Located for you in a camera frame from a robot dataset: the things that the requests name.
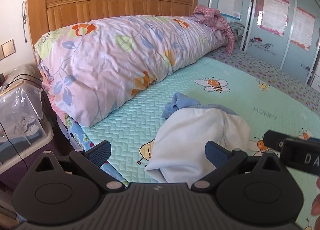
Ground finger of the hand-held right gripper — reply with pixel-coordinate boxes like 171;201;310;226
264;130;288;151

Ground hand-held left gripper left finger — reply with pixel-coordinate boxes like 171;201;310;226
32;141;125;190

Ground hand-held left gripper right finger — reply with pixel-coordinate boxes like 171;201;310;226
191;141;287;192

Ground light blue fleece garment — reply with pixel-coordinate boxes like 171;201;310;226
144;92;251;184

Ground person's right hand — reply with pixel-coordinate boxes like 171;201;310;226
311;176;320;217

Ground blue floral bed sheet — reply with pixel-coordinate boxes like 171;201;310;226
56;110;128;188

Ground dotted bed sheet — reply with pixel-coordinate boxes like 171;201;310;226
205;45;320;111

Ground green bee print bed mat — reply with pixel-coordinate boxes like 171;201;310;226
80;57;320;230

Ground sliding door wardrobe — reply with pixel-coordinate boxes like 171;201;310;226
207;0;320;88

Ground clear plastic storage box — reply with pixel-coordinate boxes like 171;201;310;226
0;64;54;171

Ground floral quilt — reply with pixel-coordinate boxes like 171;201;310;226
34;15;232;128

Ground grey striped cloth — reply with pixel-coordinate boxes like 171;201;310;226
229;22;247;51

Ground pink bordered poster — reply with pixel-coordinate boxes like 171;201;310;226
257;0;290;37
290;6;316;51

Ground pink floral cloth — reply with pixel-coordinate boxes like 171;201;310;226
192;5;235;54

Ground wooden headboard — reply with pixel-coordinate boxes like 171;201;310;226
26;0;198;53

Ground gold wall switch panel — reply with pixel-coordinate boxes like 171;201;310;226
0;40;16;61

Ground blue bordered wall chart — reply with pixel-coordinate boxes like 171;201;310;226
217;0;245;20

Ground grey hanging cable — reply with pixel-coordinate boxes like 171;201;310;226
21;0;28;44

